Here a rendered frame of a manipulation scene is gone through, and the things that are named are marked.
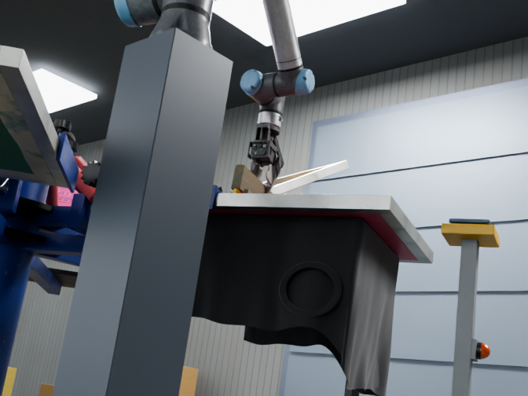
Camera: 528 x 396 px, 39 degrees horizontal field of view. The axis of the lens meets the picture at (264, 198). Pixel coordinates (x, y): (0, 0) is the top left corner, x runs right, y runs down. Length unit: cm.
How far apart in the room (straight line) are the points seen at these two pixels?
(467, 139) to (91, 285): 402
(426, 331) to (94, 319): 373
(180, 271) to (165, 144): 27
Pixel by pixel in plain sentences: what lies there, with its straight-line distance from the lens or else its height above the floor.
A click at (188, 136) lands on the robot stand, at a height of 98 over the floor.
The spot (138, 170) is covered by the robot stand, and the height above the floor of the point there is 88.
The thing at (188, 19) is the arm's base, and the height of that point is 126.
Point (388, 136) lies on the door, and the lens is 568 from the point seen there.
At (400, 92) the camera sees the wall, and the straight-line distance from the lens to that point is 584.
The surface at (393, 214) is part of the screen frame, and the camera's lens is 190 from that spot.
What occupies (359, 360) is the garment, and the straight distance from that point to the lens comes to 203.
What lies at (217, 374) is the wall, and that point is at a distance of 629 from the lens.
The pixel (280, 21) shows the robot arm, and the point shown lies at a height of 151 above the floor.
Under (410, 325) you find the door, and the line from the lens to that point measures 514.
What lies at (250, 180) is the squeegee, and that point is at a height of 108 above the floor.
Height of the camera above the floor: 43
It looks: 16 degrees up
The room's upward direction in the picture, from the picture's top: 8 degrees clockwise
